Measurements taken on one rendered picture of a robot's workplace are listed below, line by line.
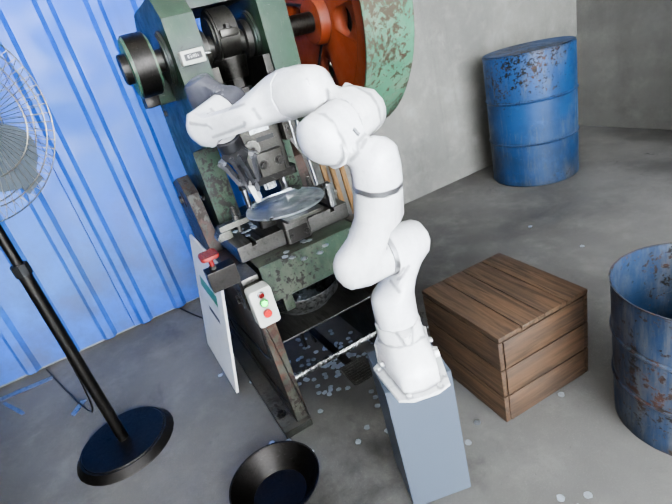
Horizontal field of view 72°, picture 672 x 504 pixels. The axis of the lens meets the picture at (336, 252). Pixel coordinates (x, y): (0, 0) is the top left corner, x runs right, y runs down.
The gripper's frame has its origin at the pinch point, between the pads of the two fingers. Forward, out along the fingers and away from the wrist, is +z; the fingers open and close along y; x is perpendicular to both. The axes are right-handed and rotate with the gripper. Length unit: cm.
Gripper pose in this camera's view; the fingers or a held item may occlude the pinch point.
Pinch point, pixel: (255, 191)
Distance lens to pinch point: 150.7
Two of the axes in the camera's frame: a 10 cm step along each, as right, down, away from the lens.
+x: -0.1, -7.1, 7.1
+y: 9.6, -2.1, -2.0
